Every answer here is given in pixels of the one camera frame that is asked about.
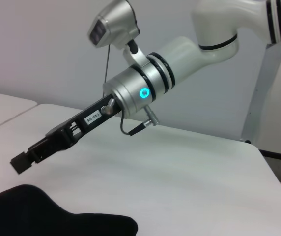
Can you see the grey metal stand post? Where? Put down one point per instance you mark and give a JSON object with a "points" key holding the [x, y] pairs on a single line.
{"points": [[258, 98]]}

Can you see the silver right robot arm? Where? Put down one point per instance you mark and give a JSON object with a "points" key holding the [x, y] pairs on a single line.
{"points": [[179, 61]]}

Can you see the silver elbow plug connector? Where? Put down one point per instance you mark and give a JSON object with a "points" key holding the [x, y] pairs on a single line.
{"points": [[151, 116]]}

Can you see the black shirt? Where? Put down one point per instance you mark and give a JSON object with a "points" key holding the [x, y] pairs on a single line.
{"points": [[44, 216]]}

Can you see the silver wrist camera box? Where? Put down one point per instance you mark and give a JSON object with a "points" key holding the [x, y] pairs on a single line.
{"points": [[113, 24]]}

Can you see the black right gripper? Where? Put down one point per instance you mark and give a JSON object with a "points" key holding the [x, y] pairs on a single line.
{"points": [[86, 123]]}

